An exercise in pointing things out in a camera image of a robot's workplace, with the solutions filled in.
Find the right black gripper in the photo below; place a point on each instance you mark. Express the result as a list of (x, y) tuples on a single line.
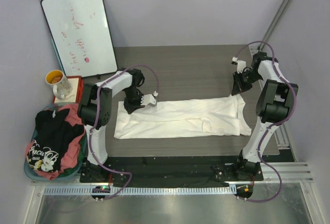
[(240, 84)]

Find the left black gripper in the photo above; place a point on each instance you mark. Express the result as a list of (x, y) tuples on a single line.
[(131, 104)]

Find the white robot-print t-shirt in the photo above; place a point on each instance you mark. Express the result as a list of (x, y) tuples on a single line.
[(182, 119)]

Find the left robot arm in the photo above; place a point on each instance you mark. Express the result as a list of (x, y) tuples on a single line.
[(95, 108)]

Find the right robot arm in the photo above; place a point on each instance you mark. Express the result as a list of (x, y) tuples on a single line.
[(275, 106)]

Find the yellow-lined floral mug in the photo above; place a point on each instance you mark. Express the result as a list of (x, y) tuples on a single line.
[(60, 84)]

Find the teal laundry basket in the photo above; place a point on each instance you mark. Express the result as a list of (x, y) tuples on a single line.
[(54, 176)]

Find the pink t-shirt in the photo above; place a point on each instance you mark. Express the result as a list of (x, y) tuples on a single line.
[(57, 147)]

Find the black floral-print t-shirt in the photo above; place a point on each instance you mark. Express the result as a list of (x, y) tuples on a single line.
[(54, 134)]

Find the white dry-erase board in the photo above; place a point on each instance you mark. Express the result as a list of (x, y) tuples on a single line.
[(81, 36)]

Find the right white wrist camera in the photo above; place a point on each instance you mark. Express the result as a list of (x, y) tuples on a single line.
[(240, 64)]

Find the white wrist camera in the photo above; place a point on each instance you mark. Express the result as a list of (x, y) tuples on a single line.
[(240, 64), (149, 99)]

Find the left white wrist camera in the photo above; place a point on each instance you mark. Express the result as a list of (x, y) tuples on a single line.
[(149, 99)]

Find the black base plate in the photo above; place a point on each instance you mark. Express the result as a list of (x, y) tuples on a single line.
[(177, 171)]

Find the right aluminium frame rail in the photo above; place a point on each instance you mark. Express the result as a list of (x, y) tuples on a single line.
[(275, 106)]

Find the slotted cable duct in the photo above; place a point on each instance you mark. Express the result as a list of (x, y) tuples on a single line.
[(133, 191)]

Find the right corner aluminium post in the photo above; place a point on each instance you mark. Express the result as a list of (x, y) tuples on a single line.
[(276, 19)]

